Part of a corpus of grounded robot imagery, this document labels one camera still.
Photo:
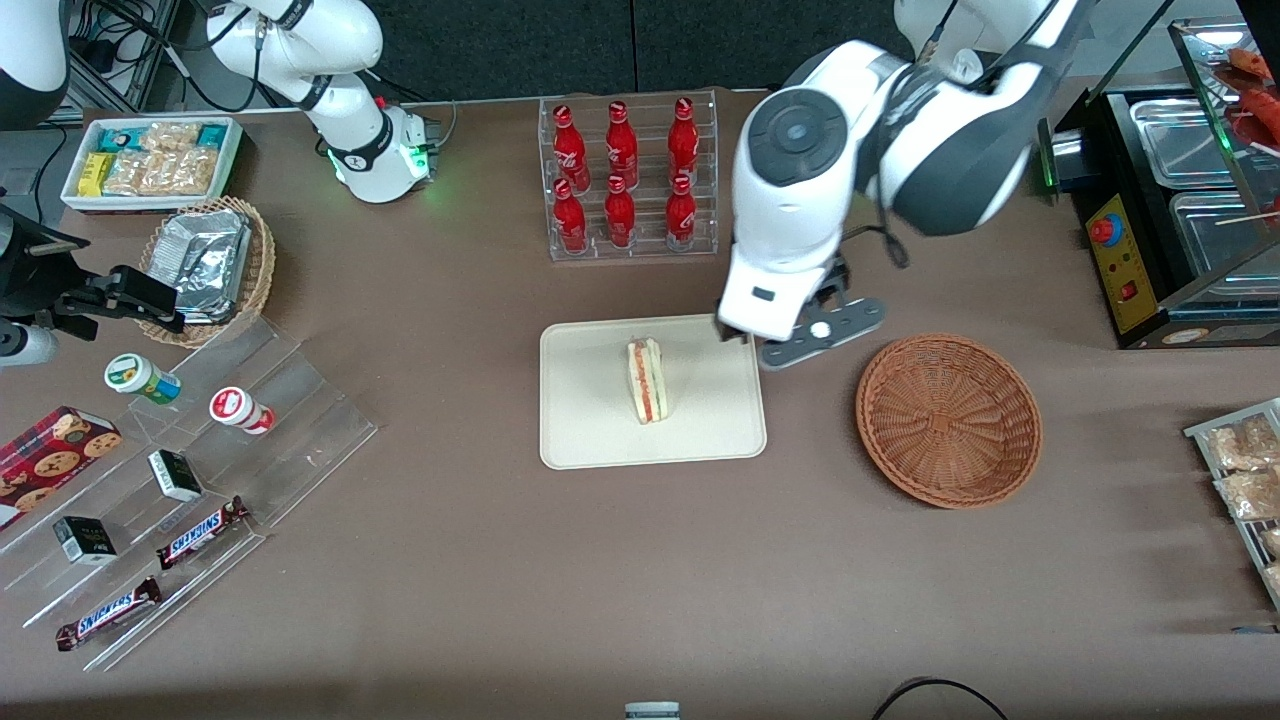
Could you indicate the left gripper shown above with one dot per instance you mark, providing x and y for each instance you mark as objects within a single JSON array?
[{"x": 829, "y": 275}]

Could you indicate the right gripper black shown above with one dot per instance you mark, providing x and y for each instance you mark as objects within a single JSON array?
[{"x": 22, "y": 268}]

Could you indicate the triangular sandwich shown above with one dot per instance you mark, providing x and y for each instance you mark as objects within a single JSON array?
[{"x": 648, "y": 385}]

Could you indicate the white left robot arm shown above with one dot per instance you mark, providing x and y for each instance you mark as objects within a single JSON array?
[{"x": 790, "y": 220}]

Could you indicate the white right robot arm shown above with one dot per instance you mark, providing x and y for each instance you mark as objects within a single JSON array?
[{"x": 340, "y": 40}]

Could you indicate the small tan wicker basket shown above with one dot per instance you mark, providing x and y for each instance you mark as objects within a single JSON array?
[{"x": 262, "y": 265}]

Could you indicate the cream plastic tray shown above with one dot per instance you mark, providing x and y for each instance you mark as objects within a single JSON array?
[{"x": 590, "y": 400}]

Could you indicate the large brown wicker basket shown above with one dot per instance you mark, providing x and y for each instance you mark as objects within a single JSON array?
[{"x": 950, "y": 425}]

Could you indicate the green lid yogurt cup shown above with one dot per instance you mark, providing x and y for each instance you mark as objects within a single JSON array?
[{"x": 135, "y": 375}]

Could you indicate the silver foil package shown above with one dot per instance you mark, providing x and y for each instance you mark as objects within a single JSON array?
[{"x": 205, "y": 260}]

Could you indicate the clear acrylic bottle rack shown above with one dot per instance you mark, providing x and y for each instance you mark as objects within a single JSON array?
[{"x": 645, "y": 250}]

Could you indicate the red cola bottle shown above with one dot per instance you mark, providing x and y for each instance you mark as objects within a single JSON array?
[
  {"x": 570, "y": 222},
  {"x": 620, "y": 218},
  {"x": 681, "y": 218},
  {"x": 621, "y": 145},
  {"x": 570, "y": 150},
  {"x": 683, "y": 140}
]

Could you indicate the yellow snack bar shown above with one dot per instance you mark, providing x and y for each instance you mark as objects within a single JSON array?
[{"x": 95, "y": 175}]

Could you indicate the clear cracker packet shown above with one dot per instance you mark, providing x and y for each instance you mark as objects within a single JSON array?
[
  {"x": 130, "y": 173},
  {"x": 188, "y": 172},
  {"x": 170, "y": 137}
]

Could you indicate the red lid yogurt cup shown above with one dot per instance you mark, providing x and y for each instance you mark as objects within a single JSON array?
[{"x": 235, "y": 408}]

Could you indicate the teal snack packet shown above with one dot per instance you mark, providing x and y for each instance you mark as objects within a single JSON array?
[
  {"x": 120, "y": 140},
  {"x": 212, "y": 136}
]

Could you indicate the red cookie box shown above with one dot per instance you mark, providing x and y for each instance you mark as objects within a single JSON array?
[{"x": 50, "y": 460}]

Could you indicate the small black box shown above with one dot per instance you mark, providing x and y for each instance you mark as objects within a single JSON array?
[
  {"x": 85, "y": 540},
  {"x": 175, "y": 475}
]

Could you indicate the white snack bin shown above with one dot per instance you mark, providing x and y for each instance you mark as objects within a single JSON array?
[{"x": 232, "y": 150}]

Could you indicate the clear acrylic stepped stand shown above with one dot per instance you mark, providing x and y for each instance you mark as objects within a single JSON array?
[{"x": 300, "y": 420}]

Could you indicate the snickers chocolate bar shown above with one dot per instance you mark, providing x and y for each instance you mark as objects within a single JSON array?
[
  {"x": 200, "y": 533},
  {"x": 105, "y": 615}
]

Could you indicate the black hot food display case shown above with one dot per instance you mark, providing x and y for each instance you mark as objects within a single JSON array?
[{"x": 1112, "y": 270}]

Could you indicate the small grey device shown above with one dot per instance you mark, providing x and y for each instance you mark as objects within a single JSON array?
[{"x": 652, "y": 711}]

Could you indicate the steel food pan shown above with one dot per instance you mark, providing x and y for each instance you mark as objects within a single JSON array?
[
  {"x": 1220, "y": 250},
  {"x": 1185, "y": 140}
]

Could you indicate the clear pastry packet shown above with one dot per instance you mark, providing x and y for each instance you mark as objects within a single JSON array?
[
  {"x": 1272, "y": 542},
  {"x": 1240, "y": 445},
  {"x": 1250, "y": 495},
  {"x": 1274, "y": 578}
]

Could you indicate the red sausage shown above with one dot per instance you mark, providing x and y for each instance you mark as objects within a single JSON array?
[
  {"x": 1262, "y": 108},
  {"x": 1255, "y": 62}
]

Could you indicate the aluminium frame rack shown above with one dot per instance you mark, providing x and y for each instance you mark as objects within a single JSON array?
[{"x": 130, "y": 50}]

